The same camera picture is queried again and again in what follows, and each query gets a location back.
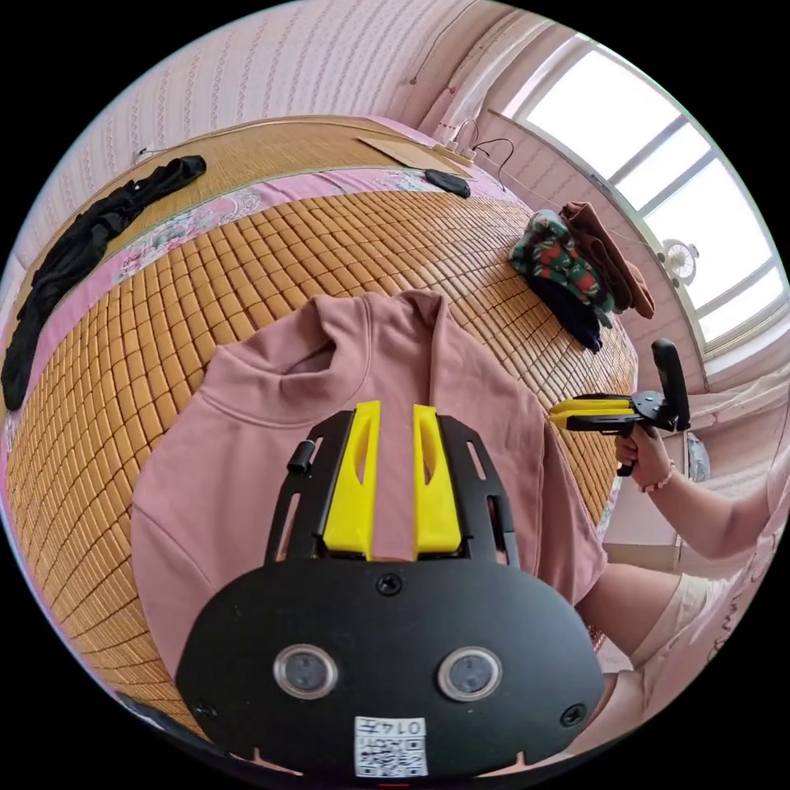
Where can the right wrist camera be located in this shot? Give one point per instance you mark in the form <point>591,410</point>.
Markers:
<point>673,382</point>

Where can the person's body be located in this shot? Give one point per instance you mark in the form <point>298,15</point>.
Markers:
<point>679,617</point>

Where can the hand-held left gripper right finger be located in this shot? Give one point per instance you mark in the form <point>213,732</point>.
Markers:
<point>435,506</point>

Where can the small black pouch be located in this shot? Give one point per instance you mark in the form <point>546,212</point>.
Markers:
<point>447,183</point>

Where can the bed with woven mat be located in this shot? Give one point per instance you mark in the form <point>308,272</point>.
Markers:
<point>154,370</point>

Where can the white power strip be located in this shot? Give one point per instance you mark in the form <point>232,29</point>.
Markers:
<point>455,150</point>

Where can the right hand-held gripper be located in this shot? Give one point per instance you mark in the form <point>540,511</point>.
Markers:
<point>651,410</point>

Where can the small white fan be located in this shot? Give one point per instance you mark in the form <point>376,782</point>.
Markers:
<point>679,259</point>

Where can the pile of clothes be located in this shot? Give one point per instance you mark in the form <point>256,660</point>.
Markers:
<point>574,271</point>

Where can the person's right forearm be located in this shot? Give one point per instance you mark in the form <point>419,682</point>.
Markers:
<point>703,512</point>

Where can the person's right hand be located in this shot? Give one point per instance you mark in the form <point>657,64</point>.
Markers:
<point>648,460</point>

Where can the pink long sleeve shirt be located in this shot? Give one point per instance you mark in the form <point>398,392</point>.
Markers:
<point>247,463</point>

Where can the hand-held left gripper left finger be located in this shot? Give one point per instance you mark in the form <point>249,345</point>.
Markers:
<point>352,494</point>

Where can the black garment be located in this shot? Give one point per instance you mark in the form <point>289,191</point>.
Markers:
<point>80,247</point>

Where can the flat brown carton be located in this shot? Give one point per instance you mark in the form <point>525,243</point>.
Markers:
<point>410,154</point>

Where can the window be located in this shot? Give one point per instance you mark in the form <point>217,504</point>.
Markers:
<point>648,160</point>

